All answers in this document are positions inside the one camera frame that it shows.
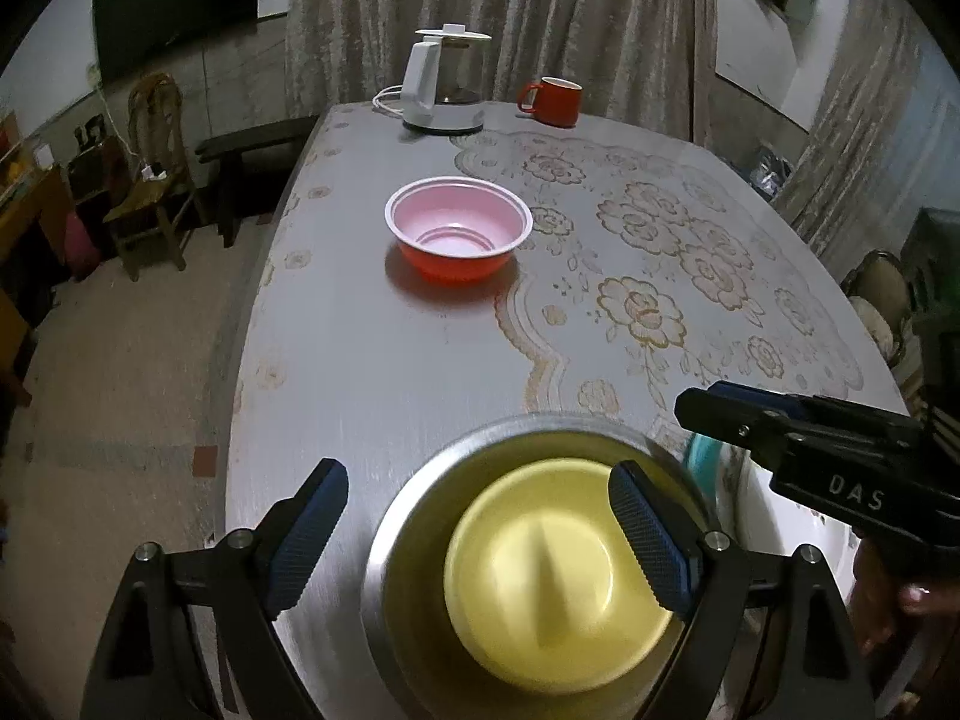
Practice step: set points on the stainless steel bowl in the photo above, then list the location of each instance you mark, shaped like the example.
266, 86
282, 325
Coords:
405, 540

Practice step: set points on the red mug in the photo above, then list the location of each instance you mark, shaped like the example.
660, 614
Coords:
559, 105

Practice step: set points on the white glass electric kettle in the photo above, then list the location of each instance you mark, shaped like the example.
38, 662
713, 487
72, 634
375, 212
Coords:
439, 90

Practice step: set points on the wooden chair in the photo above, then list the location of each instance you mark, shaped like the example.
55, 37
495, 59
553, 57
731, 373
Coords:
154, 195

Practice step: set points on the plastic bag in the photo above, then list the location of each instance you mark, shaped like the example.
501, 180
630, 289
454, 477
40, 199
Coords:
765, 169

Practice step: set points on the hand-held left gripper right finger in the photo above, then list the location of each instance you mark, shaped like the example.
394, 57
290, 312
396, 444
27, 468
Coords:
649, 532

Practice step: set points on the beige patterned curtain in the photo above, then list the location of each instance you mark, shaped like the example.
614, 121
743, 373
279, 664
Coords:
862, 127
525, 7

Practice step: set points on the person's right hand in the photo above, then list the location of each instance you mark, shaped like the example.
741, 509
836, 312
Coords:
877, 600

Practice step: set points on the teal bowl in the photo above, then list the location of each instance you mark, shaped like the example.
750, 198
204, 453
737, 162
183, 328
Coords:
703, 461

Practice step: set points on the oval-backed cushioned chair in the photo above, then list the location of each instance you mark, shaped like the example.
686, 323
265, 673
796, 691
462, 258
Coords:
877, 300

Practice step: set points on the lace patterned tablecloth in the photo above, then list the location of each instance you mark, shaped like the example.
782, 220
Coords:
360, 375

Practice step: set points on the red bowl with pink inside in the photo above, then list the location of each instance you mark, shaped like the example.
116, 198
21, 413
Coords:
457, 232

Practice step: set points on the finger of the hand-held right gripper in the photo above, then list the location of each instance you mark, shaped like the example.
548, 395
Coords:
720, 416
757, 395

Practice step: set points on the wooden side cabinet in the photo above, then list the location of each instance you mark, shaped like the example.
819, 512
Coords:
30, 217

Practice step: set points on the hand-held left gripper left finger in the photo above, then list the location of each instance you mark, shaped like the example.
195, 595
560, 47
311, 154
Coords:
307, 532

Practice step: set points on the white floral plate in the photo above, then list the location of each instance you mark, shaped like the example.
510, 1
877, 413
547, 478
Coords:
780, 540

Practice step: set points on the pink bag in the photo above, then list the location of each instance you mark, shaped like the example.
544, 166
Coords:
81, 247

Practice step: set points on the dark cabinet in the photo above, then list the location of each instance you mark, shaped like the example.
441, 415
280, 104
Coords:
934, 262

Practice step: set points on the small white box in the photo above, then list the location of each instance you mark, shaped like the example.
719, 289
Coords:
152, 171

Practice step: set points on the dark wooden bench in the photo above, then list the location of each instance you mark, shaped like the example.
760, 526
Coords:
255, 139

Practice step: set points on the yellow bowl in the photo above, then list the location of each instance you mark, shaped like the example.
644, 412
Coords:
525, 615

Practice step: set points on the black wall television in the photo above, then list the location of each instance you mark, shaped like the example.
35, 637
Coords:
172, 7

